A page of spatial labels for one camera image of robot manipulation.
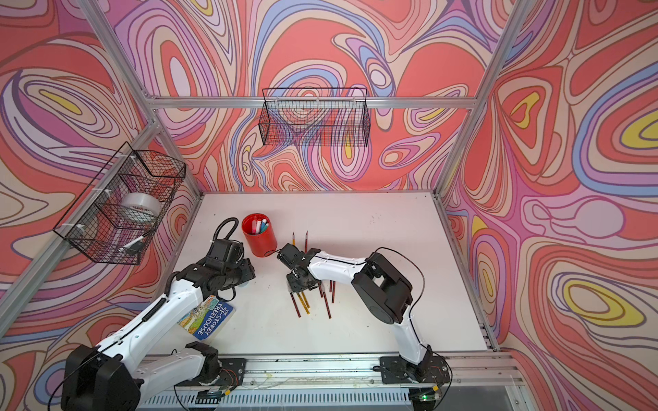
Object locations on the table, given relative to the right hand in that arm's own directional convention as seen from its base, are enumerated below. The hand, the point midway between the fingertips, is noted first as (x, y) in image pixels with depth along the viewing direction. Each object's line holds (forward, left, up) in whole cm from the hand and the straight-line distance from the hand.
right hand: (302, 290), depth 91 cm
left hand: (+2, +16, +11) cm, 19 cm away
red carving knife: (+20, -1, +2) cm, 20 cm away
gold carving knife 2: (-4, -1, +2) cm, 5 cm away
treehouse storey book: (-11, +30, +4) cm, 32 cm away
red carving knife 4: (-1, -11, +1) cm, 11 cm away
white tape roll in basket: (+14, +43, +34) cm, 56 cm away
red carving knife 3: (-8, -9, +1) cm, 12 cm away
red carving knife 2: (-6, +2, +1) cm, 6 cm away
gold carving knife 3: (-5, -1, +1) cm, 5 cm away
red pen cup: (+20, +16, +10) cm, 28 cm away
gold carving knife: (+22, +5, +1) cm, 23 cm away
